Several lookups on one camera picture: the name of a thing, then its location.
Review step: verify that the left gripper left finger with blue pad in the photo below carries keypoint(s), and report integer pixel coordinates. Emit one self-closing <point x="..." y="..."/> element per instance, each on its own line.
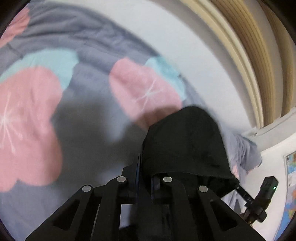
<point x="92" y="213"/>

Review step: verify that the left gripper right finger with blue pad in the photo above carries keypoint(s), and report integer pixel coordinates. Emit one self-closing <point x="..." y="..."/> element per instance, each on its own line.
<point x="197" y="210"/>

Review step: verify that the black garment with white stripes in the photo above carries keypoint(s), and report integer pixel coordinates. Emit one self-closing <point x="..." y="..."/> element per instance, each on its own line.
<point x="187" y="145"/>

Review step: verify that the grey floral bed quilt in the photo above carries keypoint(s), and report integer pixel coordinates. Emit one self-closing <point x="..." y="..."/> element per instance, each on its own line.
<point x="78" y="94"/>

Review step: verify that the striped brown window blind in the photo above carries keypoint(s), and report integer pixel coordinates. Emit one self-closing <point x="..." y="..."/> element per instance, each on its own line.
<point x="261" y="48"/>

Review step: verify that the colourful wall map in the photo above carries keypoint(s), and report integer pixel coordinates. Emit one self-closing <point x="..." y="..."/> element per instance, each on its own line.
<point x="289" y="209"/>

